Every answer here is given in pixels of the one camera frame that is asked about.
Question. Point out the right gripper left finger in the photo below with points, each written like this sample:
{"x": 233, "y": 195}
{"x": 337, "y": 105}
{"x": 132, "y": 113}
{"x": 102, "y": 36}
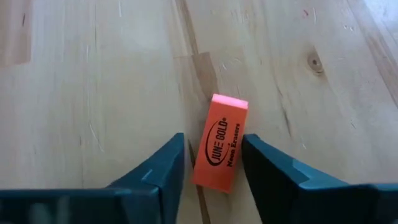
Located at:
{"x": 171, "y": 168}

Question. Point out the orange eraser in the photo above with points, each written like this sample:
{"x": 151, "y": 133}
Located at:
{"x": 220, "y": 143}

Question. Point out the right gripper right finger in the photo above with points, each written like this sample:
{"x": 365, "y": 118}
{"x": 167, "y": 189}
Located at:
{"x": 270, "y": 180}

